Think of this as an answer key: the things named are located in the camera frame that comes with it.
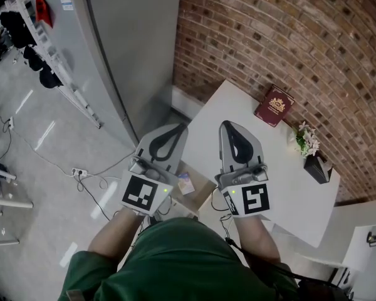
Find white side table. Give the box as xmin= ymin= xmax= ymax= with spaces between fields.
xmin=343 ymin=223 xmax=376 ymax=274

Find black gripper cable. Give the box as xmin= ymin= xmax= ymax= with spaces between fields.
xmin=209 ymin=186 xmax=336 ymax=290

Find person's left forearm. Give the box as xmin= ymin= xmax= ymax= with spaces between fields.
xmin=87 ymin=207 xmax=147 ymax=274

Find red paper decoration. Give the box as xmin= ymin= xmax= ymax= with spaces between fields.
xmin=34 ymin=0 xmax=54 ymax=28

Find person's right forearm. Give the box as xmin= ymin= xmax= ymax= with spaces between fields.
xmin=231 ymin=214 xmax=281 ymax=263

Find black tissue box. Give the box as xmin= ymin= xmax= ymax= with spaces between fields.
xmin=303 ymin=154 xmax=333 ymax=185

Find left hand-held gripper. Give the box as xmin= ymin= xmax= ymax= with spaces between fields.
xmin=118 ymin=124 xmax=189 ymax=217

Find white chair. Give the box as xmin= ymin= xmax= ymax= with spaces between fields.
xmin=0 ymin=163 xmax=34 ymax=247

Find black waist pack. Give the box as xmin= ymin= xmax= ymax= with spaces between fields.
xmin=297 ymin=277 xmax=352 ymax=301

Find dark red book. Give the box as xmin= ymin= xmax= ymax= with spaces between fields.
xmin=253 ymin=83 xmax=295 ymax=128

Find large black hanging bag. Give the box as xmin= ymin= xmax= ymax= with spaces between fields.
xmin=0 ymin=10 xmax=37 ymax=49

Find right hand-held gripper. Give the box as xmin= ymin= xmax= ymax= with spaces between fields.
xmin=214 ymin=120 xmax=272 ymax=219

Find white shelving rack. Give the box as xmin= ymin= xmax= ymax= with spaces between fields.
xmin=11 ymin=0 xmax=102 ymax=130

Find white wooden drawer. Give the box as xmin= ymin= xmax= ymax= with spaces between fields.
xmin=172 ymin=160 xmax=219 ymax=216

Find person's green shirt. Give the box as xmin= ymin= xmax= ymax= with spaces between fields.
xmin=58 ymin=217 xmax=300 ymax=301

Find grey refrigerator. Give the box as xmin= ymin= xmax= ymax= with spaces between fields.
xmin=26 ymin=0 xmax=182 ymax=149

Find white desk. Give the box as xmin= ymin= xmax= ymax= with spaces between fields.
xmin=178 ymin=79 xmax=342 ymax=249

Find potted white flowers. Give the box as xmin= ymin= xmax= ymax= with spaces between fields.
xmin=288 ymin=120 xmax=321 ymax=158

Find small black hanging bag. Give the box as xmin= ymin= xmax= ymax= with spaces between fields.
xmin=23 ymin=44 xmax=46 ymax=71
xmin=39 ymin=64 xmax=63 ymax=89

